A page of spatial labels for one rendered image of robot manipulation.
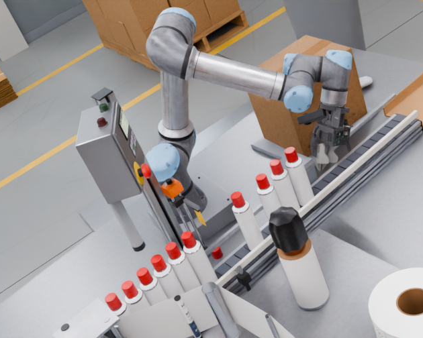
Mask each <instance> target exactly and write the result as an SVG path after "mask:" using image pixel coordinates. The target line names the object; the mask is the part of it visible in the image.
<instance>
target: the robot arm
mask: <svg viewBox="0 0 423 338"><path fill-rule="evenodd" d="M195 31H196V22H195V20H194V18H193V16H192V15H191V14H190V13H189V12H188V11H186V10H184V9H181V8H178V7H171V8H168V9H165V10H164V11H163V12H162V13H161V14H160V15H159V16H158V17H157V19H156V23H155V25H154V27H153V29H152V31H151V33H150V35H149V37H148V39H147V42H146V53H147V55H148V58H149V59H150V61H151V63H153V64H154V65H155V66H156V67H157V68H158V69H159V70H160V84H161V100H162V120H161V121H160V123H159V124H158V145H157V146H155V147H153V148H152V151H149V152H148V153H147V155H146V159H147V160H148V163H149V164H150V167H151V168H152V171H153V172H154V175H155V176H156V179H157V180H158V183H159V184H160V186H162V185H163V184H164V183H165V181H166V179H168V178H171V177H173V178H174V179H176V180H178V181H179V182H181V184H182V187H183V189H184V190H183V191H182V192H181V195H182V196H184V197H185V199H188V200H190V201H191V202H193V203H195V204H196V205H198V206H199V207H200V213H201V214H202V212H203V211H204V210H205V208H206V206H207V197H206V195H205V193H204V192H203V191H202V190H201V189H200V187H198V186H197V185H196V184H195V183H194V182H193V181H192V179H191V177H190V175H189V173H188V171H187V167H188V164H189V160H190V157H191V154H192V151H193V148H194V146H195V142H196V131H195V128H194V126H193V123H192V121H191V120H190V119H189V78H196V79H198V80H203V81H206V82H210V83H214V84H217V85H221V86H224V87H229V88H231V89H236V90H239V91H244V92H247V93H252V94H254V95H259V96H262V97H266V98H270V99H274V100H277V101H282V102H284V104H285V106H286V108H287V109H289V110H290V111H291V112H294V113H302V112H304V111H306V110H307V109H308V108H309V107H310V105H311V103H312V99H313V96H314V93H313V90H314V82H322V93H321V99H320V100H321V104H320V107H321V109H318V110H316V111H312V112H311V113H304V114H303V115H302V116H299V117H298V118H297V121H298V124H299V125H302V124H304V125H309V124H311V123H313V122H315V121H318V120H319V121H318V123H316V126H315V127H314V131H313V134H312V138H311V143H310V147H311V151H312V156H313V158H314V162H315V165H316V167H317V169H318V171H320V172H321V171H323V169H324V167H325V166H326V164H328V163H329V162H337V161H338V156H337V155H336V154H335V153H334V146H342V145H346V144H348V142H349V137H350V129H351V127H349V126H345V125H344V123H345V122H344V116H345V113H349V111H350V108H348V107H345V104H346V98H347V93H348V85H349V80H350V71H351V70H352V68H351V66H352V59H353V56H352V54H351V53H350V52H347V51H342V50H329V51H327V53H326V56H312V55H306V54H299V53H298V54H286V55H285V58H284V63H283V73H280V72H275V71H272V70H267V69H264V68H260V67H257V66H252V65H249V64H245V63H241V62H237V61H234V60H229V59H227V58H222V57H219V56H214V55H211V54H206V53H204V52H199V51H197V49H196V47H195V46H193V35H194V34H195ZM347 124H348V123H347ZM320 142H323V144H321V143H320Z"/></svg>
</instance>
